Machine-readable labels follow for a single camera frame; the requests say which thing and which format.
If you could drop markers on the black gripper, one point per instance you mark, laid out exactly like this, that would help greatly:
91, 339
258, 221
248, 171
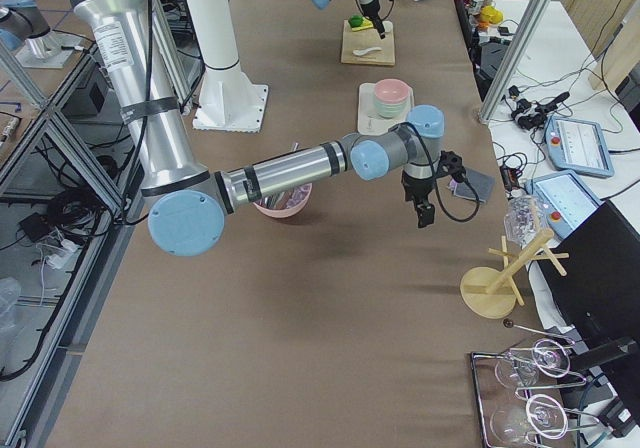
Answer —
415, 189
368, 7

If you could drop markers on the white ceramic spoon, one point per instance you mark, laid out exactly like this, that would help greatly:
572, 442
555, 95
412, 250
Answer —
366, 51

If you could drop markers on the small pink bowl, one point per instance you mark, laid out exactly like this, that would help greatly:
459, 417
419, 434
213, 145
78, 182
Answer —
391, 91

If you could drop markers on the green bowl top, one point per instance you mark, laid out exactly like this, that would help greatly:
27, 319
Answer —
381, 105

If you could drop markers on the green bowl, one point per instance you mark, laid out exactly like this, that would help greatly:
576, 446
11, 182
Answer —
381, 105
390, 114

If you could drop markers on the green bowl bottom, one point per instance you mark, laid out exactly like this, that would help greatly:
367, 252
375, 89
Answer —
390, 114

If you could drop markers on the large pink ice bowl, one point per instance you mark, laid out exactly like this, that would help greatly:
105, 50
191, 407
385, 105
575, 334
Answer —
285, 213

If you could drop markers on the wooden cutting board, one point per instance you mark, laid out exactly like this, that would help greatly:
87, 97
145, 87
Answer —
367, 38

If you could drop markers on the green lime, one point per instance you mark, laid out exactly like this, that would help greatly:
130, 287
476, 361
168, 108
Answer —
355, 21

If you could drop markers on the grey cleaning cloth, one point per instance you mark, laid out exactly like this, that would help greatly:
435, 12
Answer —
480, 186

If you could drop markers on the clear glass cup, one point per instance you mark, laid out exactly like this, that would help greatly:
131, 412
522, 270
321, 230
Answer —
524, 219

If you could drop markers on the cream rabbit tray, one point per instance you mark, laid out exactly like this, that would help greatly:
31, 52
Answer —
369, 122

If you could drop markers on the wooden cup tree stand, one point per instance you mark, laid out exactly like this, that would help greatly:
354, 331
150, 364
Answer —
493, 293

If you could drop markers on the ice cubes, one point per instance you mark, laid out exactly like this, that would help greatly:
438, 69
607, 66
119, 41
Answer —
299, 195

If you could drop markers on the blue teach pendant near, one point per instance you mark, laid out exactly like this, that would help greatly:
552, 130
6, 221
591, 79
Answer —
567, 201

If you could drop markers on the blue teach pendant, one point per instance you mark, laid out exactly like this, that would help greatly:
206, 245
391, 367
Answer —
578, 145
567, 201

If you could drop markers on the blue teach pendant far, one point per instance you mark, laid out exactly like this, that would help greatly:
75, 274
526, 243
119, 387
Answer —
578, 145

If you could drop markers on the wine glass upper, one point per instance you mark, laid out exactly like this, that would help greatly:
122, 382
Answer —
521, 367

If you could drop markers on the wine glass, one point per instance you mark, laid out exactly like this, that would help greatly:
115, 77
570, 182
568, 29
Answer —
531, 423
521, 367

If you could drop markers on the black monitor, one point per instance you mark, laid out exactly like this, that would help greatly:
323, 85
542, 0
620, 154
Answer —
599, 295

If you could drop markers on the wine glass lower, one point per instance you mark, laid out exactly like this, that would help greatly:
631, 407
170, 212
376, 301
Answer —
531, 423

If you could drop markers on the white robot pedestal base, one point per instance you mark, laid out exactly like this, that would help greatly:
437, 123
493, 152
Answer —
228, 100

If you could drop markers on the aluminium frame post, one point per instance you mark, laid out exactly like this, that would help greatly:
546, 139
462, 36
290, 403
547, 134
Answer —
527, 27

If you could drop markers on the wire glass rack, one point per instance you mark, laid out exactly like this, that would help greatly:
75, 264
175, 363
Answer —
490, 394

